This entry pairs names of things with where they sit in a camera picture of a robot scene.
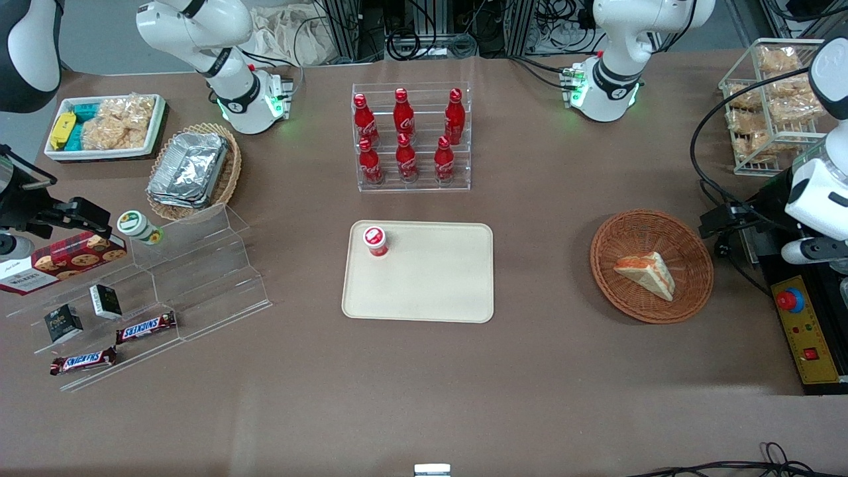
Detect red cookie box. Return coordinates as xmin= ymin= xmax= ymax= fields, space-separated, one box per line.
xmin=0 ymin=231 xmax=128 ymax=296

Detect white wire basket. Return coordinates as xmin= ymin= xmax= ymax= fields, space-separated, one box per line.
xmin=718 ymin=38 xmax=837 ymax=178

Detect round brown wicker basket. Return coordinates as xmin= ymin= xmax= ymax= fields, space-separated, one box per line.
xmin=590 ymin=209 xmax=715 ymax=325

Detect oval light wicker basket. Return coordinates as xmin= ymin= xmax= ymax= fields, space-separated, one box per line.
xmin=146 ymin=123 xmax=242 ymax=222

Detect triangular sandwich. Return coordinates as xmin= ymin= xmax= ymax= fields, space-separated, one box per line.
xmin=613 ymin=251 xmax=676 ymax=302

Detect white rectangular snack tray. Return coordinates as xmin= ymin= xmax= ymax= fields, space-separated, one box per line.
xmin=44 ymin=94 xmax=167 ymax=162

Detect clear bag of rice crackers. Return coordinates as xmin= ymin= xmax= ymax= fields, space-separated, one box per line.
xmin=81 ymin=96 xmax=157 ymax=151

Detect yellow emergency stop control box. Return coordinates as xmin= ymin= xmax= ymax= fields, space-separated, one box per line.
xmin=745 ymin=169 xmax=848 ymax=396

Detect red cola bottle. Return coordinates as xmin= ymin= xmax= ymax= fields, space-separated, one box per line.
xmin=358 ymin=138 xmax=384 ymax=186
xmin=434 ymin=136 xmax=456 ymax=184
xmin=353 ymin=93 xmax=380 ymax=147
xmin=396 ymin=133 xmax=419 ymax=184
xmin=394 ymin=87 xmax=415 ymax=140
xmin=445 ymin=88 xmax=466 ymax=146

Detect beige plastic tray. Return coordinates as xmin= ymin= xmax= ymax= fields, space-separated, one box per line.
xmin=341 ymin=221 xmax=495 ymax=324

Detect beige crumpled cloth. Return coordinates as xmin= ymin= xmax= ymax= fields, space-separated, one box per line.
xmin=250 ymin=5 xmax=335 ymax=66

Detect background cable tangle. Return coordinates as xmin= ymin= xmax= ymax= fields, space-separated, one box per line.
xmin=383 ymin=0 xmax=479 ymax=62

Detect black base cable bundle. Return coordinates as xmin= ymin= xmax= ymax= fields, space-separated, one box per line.
xmin=507 ymin=54 xmax=574 ymax=90

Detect clear acrylic stepped shelf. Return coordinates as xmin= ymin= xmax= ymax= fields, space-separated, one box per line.
xmin=5 ymin=203 xmax=273 ymax=393

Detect green lidded yogurt bottle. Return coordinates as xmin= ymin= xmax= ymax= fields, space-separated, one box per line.
xmin=117 ymin=210 xmax=164 ymax=246

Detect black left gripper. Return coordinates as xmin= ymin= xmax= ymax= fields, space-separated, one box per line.
xmin=698 ymin=196 xmax=790 ymax=260

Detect bagged fried snack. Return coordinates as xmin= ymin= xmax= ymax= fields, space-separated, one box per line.
xmin=767 ymin=76 xmax=826 ymax=125
xmin=726 ymin=109 xmax=773 ymax=137
xmin=725 ymin=83 xmax=763 ymax=111
xmin=734 ymin=132 xmax=777 ymax=164
xmin=757 ymin=45 xmax=803 ymax=76

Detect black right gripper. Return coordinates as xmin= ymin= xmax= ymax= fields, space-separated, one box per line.
xmin=0 ymin=147 xmax=113 ymax=239

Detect yellow snack packet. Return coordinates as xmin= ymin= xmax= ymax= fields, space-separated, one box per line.
xmin=50 ymin=112 xmax=78 ymax=151

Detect clear acrylic bottle rack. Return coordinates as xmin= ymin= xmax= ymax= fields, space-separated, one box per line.
xmin=351 ymin=81 xmax=472 ymax=193

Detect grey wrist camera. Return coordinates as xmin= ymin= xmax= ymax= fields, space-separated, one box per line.
xmin=0 ymin=233 xmax=35 ymax=260
xmin=780 ymin=237 xmax=848 ymax=266

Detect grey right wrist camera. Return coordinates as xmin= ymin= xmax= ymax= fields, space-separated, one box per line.
xmin=0 ymin=233 xmax=35 ymax=260

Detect red lidded yogurt cup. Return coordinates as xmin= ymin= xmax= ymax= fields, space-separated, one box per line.
xmin=362 ymin=226 xmax=389 ymax=258

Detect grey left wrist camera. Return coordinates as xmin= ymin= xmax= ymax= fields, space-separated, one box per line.
xmin=780 ymin=237 xmax=848 ymax=266

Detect black cables on table edge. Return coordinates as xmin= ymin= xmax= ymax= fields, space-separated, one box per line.
xmin=626 ymin=442 xmax=848 ymax=477

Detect stacked aluminium foil containers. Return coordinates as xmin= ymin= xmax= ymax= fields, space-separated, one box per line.
xmin=147 ymin=131 xmax=230 ymax=210

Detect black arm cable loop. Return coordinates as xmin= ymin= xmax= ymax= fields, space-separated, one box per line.
xmin=690 ymin=66 xmax=812 ymax=213

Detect small black carton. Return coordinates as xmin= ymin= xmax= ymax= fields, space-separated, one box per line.
xmin=44 ymin=304 xmax=84 ymax=345
xmin=89 ymin=284 xmax=124 ymax=321

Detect snickers chocolate bar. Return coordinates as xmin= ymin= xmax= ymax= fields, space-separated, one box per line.
xmin=116 ymin=311 xmax=178 ymax=345
xmin=50 ymin=346 xmax=118 ymax=377

